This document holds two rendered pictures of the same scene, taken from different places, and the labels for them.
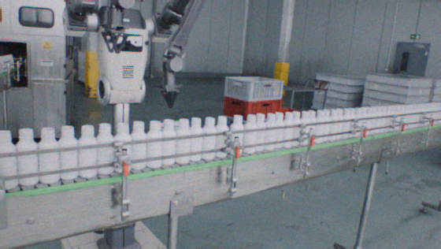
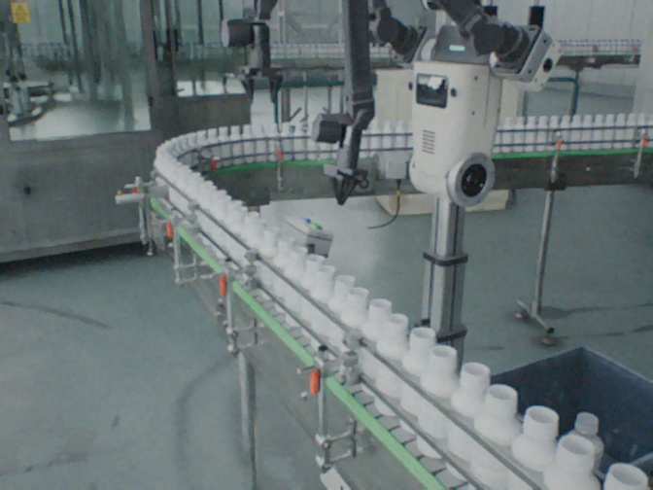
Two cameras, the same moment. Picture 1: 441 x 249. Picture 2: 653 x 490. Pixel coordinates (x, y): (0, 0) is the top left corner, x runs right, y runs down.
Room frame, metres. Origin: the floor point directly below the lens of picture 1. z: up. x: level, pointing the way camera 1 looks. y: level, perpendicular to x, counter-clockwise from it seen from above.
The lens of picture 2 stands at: (1.74, -1.31, 1.61)
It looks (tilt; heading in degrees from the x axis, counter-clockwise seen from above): 20 degrees down; 100
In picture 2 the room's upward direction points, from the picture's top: straight up
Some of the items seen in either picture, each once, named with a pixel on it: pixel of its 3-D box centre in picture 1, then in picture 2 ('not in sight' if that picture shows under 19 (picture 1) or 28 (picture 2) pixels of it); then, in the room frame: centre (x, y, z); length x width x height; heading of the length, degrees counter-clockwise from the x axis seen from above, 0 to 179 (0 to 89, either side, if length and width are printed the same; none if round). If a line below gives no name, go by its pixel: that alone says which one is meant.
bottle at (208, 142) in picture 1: (208, 138); (259, 255); (1.35, 0.04, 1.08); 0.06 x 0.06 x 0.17
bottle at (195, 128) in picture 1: (194, 139); (253, 246); (1.32, 0.10, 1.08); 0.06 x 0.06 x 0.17
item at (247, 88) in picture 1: (253, 87); not in sight; (4.13, -0.35, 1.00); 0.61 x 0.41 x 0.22; 135
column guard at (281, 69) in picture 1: (280, 79); not in sight; (11.64, -1.82, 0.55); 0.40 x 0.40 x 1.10; 38
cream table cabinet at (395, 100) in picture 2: not in sight; (441, 140); (1.83, 4.42, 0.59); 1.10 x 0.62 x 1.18; 20
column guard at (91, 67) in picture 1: (93, 74); not in sight; (8.51, 3.22, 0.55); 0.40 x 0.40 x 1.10; 38
